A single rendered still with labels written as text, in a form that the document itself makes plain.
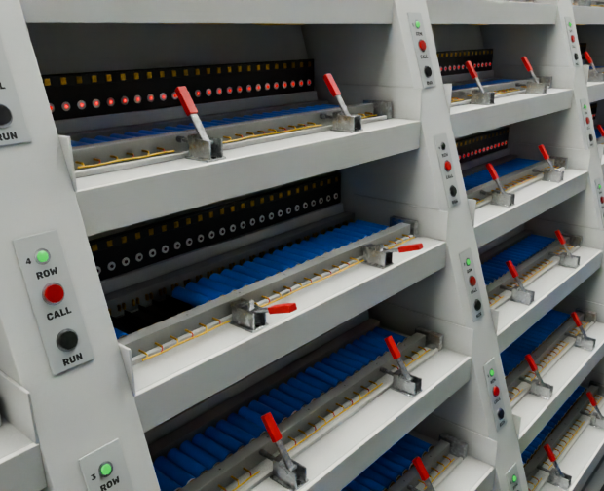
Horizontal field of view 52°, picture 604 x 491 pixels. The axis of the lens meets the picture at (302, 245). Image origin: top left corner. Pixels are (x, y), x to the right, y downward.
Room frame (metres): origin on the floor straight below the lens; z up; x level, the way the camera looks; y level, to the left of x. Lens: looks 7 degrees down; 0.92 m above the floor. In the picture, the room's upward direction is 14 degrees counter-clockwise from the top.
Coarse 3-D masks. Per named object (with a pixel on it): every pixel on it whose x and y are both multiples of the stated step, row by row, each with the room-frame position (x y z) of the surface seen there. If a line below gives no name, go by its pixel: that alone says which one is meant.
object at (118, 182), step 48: (48, 96) 0.76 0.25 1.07; (96, 96) 0.81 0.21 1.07; (144, 96) 0.86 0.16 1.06; (192, 96) 0.92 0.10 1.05; (240, 96) 0.98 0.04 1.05; (288, 96) 1.06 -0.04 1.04; (336, 96) 0.91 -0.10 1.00; (384, 96) 1.05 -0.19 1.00; (96, 144) 0.69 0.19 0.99; (144, 144) 0.72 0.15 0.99; (192, 144) 0.72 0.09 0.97; (240, 144) 0.79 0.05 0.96; (288, 144) 0.81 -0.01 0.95; (336, 144) 0.86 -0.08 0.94; (384, 144) 0.94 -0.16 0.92; (96, 192) 0.60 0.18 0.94; (144, 192) 0.64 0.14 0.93; (192, 192) 0.68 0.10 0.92; (240, 192) 0.73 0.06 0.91
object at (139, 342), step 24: (360, 240) 0.95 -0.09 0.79; (384, 240) 0.97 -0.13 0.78; (408, 240) 0.99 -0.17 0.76; (312, 264) 0.85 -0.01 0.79; (336, 264) 0.89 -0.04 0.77; (240, 288) 0.77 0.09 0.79; (264, 288) 0.78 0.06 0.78; (288, 288) 0.80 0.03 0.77; (192, 312) 0.71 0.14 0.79; (216, 312) 0.72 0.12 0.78; (144, 336) 0.65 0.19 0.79; (168, 336) 0.67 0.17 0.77; (192, 336) 0.68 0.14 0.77
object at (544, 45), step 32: (512, 32) 1.59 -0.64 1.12; (544, 32) 1.54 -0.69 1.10; (576, 32) 1.58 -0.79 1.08; (512, 64) 1.60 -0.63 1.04; (544, 64) 1.55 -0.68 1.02; (576, 96) 1.52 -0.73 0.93; (512, 128) 1.63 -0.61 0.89; (544, 128) 1.57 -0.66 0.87; (576, 128) 1.52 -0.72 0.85; (576, 224) 1.55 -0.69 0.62; (576, 288) 1.57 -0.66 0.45
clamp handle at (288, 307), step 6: (252, 306) 0.72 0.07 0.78; (276, 306) 0.68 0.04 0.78; (282, 306) 0.67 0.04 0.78; (288, 306) 0.67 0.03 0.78; (294, 306) 0.67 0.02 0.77; (252, 312) 0.71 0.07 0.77; (258, 312) 0.70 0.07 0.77; (264, 312) 0.70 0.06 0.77; (270, 312) 0.69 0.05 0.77; (276, 312) 0.68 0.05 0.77; (282, 312) 0.67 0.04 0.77; (288, 312) 0.67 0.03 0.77
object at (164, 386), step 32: (288, 224) 1.01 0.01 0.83; (384, 224) 1.09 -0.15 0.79; (416, 224) 1.03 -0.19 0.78; (192, 256) 0.86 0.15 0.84; (416, 256) 0.94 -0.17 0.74; (320, 288) 0.83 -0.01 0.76; (352, 288) 0.83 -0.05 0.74; (384, 288) 0.89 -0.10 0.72; (288, 320) 0.74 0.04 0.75; (320, 320) 0.78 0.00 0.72; (128, 352) 0.57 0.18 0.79; (192, 352) 0.66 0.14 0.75; (224, 352) 0.66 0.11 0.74; (256, 352) 0.70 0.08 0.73; (288, 352) 0.74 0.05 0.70; (160, 384) 0.60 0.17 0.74; (192, 384) 0.63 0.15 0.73; (224, 384) 0.67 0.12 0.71; (160, 416) 0.61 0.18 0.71
